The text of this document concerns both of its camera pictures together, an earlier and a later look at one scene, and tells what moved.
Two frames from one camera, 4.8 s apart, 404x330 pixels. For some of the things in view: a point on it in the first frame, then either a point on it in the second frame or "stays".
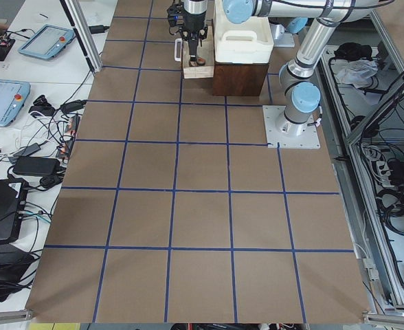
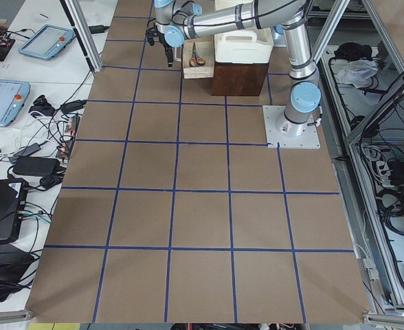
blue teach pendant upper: (46, 41) stays
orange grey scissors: (200, 61) stays
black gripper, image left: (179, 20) to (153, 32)
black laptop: (3, 202) stays
